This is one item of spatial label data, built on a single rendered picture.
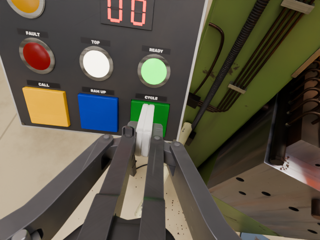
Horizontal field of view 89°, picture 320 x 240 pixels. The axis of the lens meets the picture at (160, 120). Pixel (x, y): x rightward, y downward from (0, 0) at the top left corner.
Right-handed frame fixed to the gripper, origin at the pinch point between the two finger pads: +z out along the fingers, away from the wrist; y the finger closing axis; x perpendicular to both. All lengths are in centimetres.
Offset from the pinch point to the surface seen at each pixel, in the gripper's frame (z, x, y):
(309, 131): 17.4, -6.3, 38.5
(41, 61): 12.7, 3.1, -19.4
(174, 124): 13.1, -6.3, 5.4
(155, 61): 12.8, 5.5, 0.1
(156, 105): 12.4, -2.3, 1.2
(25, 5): 12.7, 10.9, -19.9
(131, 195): 62, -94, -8
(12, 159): 76, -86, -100
